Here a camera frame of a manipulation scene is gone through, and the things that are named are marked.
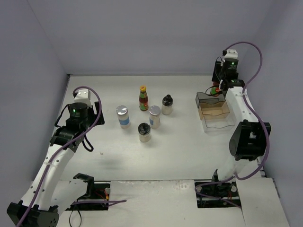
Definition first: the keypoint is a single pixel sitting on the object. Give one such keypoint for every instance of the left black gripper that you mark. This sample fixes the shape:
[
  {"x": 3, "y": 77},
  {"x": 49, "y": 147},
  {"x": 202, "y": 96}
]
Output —
[{"x": 99, "y": 113}]

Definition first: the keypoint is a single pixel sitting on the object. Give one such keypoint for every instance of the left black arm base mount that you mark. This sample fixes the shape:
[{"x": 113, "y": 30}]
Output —
[{"x": 95, "y": 191}]

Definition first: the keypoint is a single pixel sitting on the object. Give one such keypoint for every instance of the black cap white powder jar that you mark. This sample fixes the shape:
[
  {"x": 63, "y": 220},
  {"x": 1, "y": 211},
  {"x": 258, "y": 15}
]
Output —
[{"x": 144, "y": 131}]

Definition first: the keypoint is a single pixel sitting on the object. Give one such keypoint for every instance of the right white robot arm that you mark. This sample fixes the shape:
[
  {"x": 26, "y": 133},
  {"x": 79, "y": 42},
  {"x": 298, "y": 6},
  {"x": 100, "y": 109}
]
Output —
[{"x": 250, "y": 139}]

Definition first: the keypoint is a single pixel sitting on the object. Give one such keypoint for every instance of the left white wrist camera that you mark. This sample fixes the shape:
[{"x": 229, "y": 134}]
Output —
[{"x": 82, "y": 96}]

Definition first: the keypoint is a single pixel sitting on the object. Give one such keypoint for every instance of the silver lid jar blue label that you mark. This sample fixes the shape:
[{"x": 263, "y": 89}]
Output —
[{"x": 123, "y": 116}]

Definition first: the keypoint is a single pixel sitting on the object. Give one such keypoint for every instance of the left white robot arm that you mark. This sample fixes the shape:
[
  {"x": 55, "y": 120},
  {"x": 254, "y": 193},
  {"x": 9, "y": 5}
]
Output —
[{"x": 44, "y": 201}]

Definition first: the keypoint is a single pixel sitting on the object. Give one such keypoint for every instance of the clear tiered organizer tray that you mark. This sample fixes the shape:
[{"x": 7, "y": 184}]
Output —
[{"x": 214, "y": 113}]

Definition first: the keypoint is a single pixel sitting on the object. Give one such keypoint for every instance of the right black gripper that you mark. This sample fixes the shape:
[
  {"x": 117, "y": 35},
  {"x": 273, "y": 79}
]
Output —
[{"x": 215, "y": 74}]

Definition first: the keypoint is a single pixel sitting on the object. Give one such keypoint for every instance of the red sauce bottle yellow cap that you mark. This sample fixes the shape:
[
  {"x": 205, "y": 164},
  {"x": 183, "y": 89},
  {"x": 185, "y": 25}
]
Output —
[{"x": 143, "y": 99}]

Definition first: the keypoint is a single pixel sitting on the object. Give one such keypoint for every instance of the rear black cap powder jar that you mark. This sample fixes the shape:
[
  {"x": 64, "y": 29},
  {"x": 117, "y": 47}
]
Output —
[{"x": 167, "y": 103}]

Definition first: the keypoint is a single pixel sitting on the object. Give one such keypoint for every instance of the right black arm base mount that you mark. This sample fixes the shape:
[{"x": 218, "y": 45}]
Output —
[{"x": 217, "y": 195}]

